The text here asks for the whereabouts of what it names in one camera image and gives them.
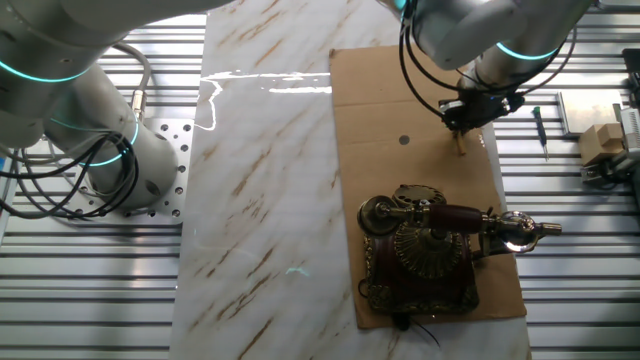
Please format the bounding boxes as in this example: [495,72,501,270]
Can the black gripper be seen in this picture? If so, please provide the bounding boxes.
[440,89,524,139]

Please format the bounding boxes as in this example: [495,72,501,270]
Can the brass and red phone handset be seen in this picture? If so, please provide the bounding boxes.
[356,194,563,254]

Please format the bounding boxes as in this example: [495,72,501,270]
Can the red and brass rotary phone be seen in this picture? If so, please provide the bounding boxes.
[357,183,481,316]

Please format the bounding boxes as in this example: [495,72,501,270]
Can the green capped black screwdriver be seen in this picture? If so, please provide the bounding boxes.
[531,105,550,162]

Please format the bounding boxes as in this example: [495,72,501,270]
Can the brown cardboard sheet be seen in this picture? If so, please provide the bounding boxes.
[328,45,528,330]

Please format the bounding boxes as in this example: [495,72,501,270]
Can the flat silver metal box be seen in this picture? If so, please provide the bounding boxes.
[556,88,625,137]

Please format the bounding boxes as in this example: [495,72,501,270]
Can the small cardboard box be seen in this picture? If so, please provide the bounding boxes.
[578,122,625,167]

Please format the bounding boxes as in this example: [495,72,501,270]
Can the black box device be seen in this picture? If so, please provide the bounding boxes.
[621,47,640,109]

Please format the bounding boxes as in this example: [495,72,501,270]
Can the white marble pattern board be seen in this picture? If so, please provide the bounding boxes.
[168,0,532,360]

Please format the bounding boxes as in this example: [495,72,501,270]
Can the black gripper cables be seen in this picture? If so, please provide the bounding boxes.
[398,19,579,119]

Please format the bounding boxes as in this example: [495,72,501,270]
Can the dark handset cord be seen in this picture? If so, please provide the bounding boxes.
[469,205,506,262]

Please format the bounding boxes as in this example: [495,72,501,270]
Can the small grey camera on bracket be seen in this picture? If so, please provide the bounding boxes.
[579,149,640,190]

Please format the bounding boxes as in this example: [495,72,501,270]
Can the ribbed silver camera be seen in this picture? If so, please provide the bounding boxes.
[618,106,640,161]

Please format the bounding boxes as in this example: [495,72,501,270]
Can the thin black phone line wire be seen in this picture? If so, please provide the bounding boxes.
[391,313,442,349]

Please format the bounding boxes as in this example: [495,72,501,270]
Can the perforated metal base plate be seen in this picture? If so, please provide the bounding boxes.
[67,118,195,227]

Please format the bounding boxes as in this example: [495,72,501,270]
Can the thick grey robot cable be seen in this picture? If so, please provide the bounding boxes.
[112,42,153,121]

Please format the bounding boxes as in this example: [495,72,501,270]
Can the black cable bundle at base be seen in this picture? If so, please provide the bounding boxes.
[0,130,140,220]

